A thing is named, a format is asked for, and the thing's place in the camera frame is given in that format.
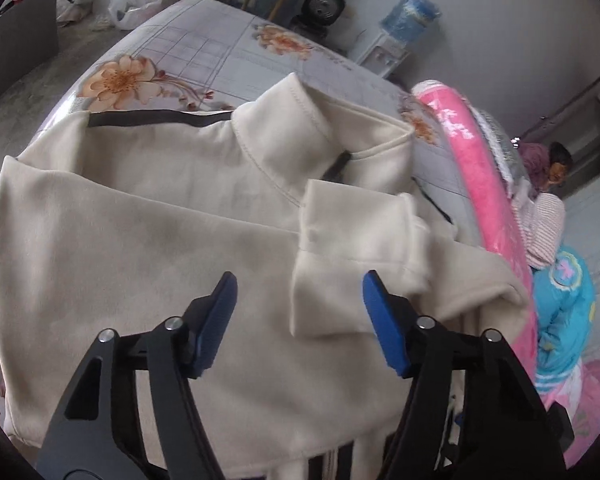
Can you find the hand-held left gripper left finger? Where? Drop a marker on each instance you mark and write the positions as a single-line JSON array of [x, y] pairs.
[[219, 320]]

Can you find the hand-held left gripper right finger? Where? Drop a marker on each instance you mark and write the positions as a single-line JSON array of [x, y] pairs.
[[382, 320]]

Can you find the beige zip jacket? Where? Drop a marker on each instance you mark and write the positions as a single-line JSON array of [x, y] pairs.
[[155, 220]]

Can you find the pink floral fleece blanket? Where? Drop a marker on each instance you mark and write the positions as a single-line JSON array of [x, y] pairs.
[[475, 175]]

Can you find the blue printed fleece blanket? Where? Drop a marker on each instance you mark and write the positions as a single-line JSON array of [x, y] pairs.
[[565, 310]]

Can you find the pink checked cloth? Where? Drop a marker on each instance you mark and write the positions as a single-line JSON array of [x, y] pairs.
[[545, 225]]

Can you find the grey lace-trimmed pillow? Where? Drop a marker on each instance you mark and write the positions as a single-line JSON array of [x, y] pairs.
[[500, 145]]

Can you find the white water dispenser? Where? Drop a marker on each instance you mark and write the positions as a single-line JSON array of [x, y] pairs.
[[382, 57]]

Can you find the grey plaid floral bed sheet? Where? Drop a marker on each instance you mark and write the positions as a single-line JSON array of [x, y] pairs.
[[190, 45]]

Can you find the blue water bottle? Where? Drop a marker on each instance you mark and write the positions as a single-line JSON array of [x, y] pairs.
[[412, 17]]

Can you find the black table fan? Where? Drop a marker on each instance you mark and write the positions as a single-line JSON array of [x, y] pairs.
[[320, 10]]

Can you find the white plastic bag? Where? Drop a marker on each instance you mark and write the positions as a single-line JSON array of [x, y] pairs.
[[140, 5]]

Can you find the dark grey board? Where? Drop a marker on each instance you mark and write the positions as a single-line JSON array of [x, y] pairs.
[[27, 30]]

